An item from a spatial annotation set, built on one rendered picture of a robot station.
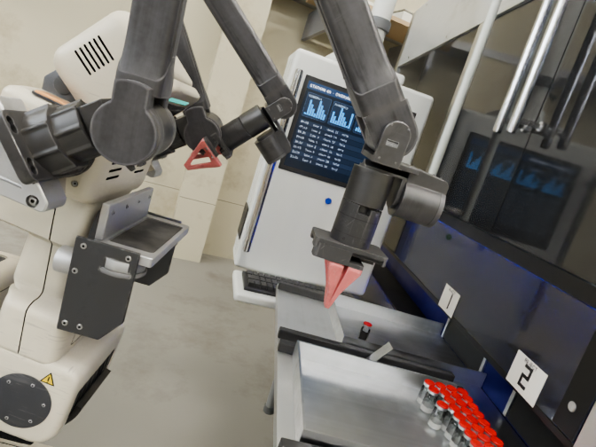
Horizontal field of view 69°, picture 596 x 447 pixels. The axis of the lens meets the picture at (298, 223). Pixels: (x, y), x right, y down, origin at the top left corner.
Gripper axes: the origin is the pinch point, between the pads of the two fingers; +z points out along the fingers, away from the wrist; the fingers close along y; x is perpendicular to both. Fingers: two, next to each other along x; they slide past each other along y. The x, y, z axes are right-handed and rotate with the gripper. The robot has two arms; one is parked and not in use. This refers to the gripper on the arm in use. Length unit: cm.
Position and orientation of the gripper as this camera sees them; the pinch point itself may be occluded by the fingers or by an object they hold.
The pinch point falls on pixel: (327, 301)
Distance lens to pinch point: 62.7
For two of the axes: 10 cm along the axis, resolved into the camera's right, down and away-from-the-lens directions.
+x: -0.3, -2.0, 9.8
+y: 9.5, 2.9, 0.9
